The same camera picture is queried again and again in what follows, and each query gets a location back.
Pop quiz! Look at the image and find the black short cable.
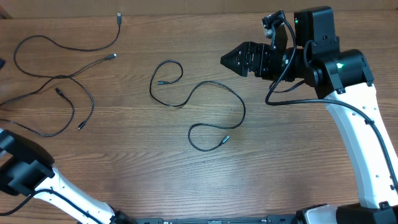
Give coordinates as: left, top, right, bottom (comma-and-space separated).
149, 59, 247, 152

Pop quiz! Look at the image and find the black USB-A cable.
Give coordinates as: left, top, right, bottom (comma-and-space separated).
13, 12, 123, 79

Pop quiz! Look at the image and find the black thin cable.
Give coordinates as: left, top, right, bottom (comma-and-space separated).
0, 74, 95, 138

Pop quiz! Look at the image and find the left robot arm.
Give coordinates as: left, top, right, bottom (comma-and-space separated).
1, 129, 135, 224

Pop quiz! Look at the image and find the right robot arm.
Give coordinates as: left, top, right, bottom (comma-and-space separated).
220, 6, 397, 223

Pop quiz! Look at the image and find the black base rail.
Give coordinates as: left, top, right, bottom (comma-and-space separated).
76, 205, 354, 224

